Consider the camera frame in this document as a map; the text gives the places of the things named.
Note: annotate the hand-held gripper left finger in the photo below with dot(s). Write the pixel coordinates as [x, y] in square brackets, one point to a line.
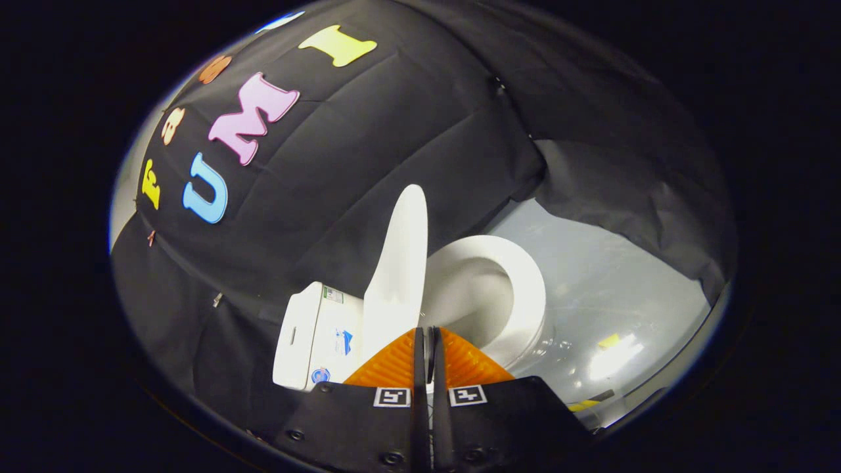
[420, 394]

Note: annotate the white toilet seat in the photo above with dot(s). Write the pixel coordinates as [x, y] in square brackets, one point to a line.
[529, 282]

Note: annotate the yellow floor tape piece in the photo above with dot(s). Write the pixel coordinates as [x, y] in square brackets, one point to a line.
[583, 405]
[608, 340]

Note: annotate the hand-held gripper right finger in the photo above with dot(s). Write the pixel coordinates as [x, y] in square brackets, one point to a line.
[439, 394]

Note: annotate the white toilet lid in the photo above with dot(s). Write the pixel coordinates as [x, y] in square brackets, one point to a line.
[401, 263]

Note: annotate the white toilet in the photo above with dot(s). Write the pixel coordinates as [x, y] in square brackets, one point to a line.
[309, 341]

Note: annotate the black backdrop cloth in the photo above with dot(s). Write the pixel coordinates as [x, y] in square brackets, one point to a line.
[368, 131]

